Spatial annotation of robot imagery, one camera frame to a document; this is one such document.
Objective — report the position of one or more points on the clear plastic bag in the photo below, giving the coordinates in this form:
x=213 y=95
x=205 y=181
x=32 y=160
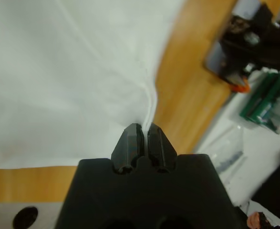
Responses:
x=230 y=159

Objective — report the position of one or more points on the white t-shirt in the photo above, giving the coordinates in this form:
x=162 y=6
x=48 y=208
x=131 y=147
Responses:
x=70 y=83

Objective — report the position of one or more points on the green framed box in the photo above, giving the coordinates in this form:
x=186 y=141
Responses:
x=263 y=100

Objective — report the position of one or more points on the bystander left hand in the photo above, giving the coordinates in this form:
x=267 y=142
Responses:
x=255 y=220

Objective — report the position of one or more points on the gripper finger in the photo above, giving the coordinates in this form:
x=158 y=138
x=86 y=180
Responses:
x=160 y=150
x=129 y=148

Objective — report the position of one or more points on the bystander black clothing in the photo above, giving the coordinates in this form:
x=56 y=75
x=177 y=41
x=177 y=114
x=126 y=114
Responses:
x=278 y=186

